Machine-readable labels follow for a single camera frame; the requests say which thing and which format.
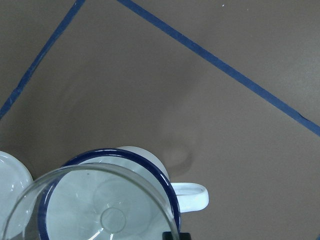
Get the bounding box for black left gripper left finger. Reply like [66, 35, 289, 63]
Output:
[162, 231, 173, 240]

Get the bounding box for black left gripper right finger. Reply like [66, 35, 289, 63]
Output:
[179, 232, 191, 240]

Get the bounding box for white enamel mug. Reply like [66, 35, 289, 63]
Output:
[37, 146, 209, 240]

